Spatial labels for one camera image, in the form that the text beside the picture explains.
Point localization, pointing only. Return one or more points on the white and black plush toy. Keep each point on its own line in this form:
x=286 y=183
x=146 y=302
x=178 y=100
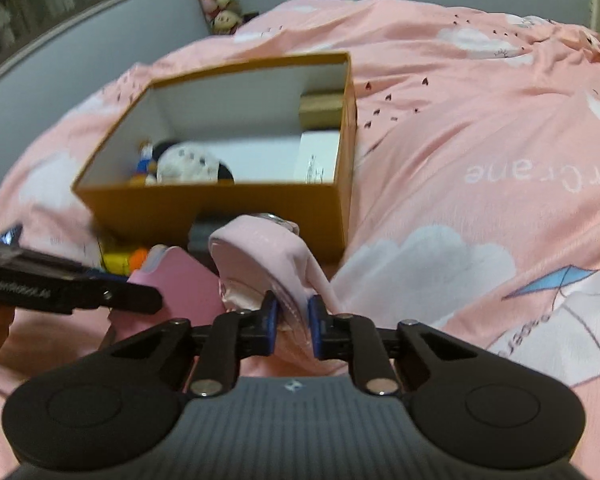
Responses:
x=190 y=165

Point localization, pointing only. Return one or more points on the dark window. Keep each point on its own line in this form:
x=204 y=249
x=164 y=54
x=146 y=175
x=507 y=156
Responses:
x=45 y=0

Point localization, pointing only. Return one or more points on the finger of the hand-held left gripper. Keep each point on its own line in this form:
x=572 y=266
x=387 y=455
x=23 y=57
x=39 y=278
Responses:
x=130 y=297

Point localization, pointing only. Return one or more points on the orange storage box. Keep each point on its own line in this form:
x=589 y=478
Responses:
x=215 y=215

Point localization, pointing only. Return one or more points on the pink printed blanket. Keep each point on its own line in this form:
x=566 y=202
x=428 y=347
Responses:
x=455 y=125

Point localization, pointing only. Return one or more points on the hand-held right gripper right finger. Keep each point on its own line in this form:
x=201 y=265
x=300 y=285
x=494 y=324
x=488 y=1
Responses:
x=316 y=325

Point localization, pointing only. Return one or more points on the blue and yellow duck figure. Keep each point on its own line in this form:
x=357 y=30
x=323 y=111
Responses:
x=142 y=165

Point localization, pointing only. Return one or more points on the long white cardboard box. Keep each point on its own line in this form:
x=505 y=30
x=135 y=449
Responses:
x=320 y=157

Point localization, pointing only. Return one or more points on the small brown cardboard box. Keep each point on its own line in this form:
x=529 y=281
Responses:
x=322 y=110

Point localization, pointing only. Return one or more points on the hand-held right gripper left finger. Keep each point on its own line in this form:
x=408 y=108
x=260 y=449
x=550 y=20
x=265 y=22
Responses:
x=270 y=317

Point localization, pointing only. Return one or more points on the pink cloth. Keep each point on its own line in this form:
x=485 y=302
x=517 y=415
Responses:
x=265 y=255

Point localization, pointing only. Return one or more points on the yellow and orange toy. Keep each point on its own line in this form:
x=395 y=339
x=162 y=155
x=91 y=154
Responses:
x=120 y=261

